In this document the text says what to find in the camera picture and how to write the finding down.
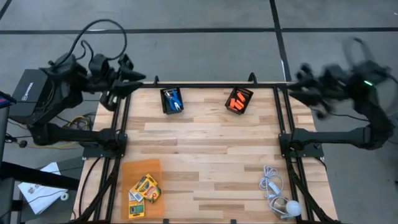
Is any round lamp socket base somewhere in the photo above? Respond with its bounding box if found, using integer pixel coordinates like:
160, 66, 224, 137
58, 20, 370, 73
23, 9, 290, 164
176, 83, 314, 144
272, 196, 290, 217

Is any black cardboard box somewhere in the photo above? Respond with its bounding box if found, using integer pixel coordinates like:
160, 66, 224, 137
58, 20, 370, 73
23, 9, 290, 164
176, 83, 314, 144
8, 68, 52, 125

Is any blue screen device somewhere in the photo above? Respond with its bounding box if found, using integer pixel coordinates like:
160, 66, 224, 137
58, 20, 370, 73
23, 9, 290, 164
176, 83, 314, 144
0, 91, 17, 109

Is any white light bulb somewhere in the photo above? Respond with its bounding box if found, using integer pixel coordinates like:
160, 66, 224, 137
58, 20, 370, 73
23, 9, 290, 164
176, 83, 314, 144
285, 200, 303, 218

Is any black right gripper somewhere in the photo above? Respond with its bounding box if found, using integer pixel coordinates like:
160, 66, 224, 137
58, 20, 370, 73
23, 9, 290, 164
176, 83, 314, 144
286, 63, 354, 121

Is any black cable bundle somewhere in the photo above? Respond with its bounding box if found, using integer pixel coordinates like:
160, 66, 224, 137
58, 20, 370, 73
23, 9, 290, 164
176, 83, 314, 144
284, 157, 341, 224
73, 157, 122, 224

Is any white paper sheet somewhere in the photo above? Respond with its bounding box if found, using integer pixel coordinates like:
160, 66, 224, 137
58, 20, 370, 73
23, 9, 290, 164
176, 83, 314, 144
17, 161, 68, 215

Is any black plastic mesh basket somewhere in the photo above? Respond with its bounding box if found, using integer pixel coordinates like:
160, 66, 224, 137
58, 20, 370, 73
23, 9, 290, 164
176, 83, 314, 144
224, 86, 254, 116
159, 86, 185, 116

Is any yellow cable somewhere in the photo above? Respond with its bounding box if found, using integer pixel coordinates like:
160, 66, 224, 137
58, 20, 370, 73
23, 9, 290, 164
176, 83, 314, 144
27, 114, 96, 149

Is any translucent orange plastic bin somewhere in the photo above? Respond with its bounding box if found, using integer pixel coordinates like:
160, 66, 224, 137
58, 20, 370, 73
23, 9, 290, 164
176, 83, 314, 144
120, 158, 165, 222

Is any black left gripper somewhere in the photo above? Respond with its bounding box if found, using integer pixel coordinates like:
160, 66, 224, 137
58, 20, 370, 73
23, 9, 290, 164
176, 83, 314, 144
88, 53, 147, 112

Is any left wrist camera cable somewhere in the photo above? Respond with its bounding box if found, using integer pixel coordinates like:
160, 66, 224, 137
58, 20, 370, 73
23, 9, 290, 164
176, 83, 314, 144
49, 19, 128, 68

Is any black side desk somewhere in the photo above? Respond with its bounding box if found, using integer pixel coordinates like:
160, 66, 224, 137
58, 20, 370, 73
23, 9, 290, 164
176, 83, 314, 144
0, 161, 81, 224

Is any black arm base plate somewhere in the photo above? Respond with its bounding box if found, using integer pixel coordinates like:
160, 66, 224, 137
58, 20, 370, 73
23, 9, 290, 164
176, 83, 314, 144
279, 133, 325, 159
81, 133, 128, 159

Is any white bundled power cord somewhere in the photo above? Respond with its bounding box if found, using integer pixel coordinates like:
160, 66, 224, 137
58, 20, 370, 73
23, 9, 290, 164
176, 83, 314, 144
259, 164, 289, 218

